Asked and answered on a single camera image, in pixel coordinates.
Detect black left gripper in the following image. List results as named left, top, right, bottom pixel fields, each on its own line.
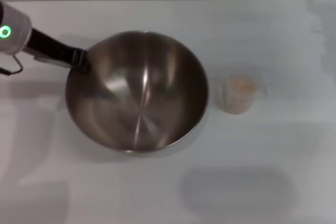
left=25, top=28, right=93, bottom=72

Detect clear plastic measuring cup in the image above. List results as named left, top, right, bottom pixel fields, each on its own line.
left=218, top=73, right=269, bottom=116

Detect stainless steel mixing bowl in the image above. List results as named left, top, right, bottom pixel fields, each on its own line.
left=65, top=30, right=209, bottom=154

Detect thin left arm cable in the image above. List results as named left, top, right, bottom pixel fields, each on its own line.
left=0, top=55, right=23, bottom=76

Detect white rice grains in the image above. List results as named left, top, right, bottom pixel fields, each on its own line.
left=227, top=76, right=257, bottom=114

